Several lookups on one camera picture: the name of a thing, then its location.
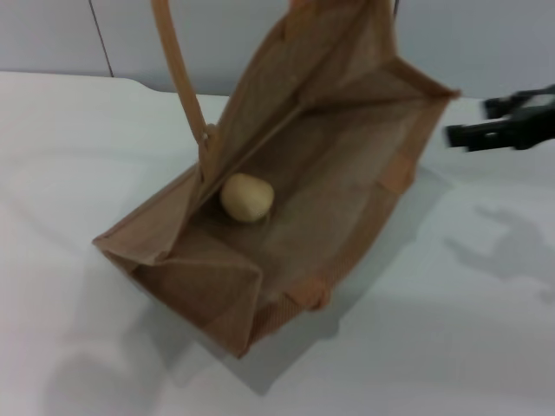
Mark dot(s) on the round egg yolk pastry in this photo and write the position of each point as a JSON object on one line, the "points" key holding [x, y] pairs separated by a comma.
{"points": [[247, 198]]}

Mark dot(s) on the brown jute handbag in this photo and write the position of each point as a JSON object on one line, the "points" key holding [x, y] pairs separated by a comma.
{"points": [[321, 173]]}

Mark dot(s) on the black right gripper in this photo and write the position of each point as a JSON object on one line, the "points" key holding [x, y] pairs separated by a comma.
{"points": [[537, 117]]}

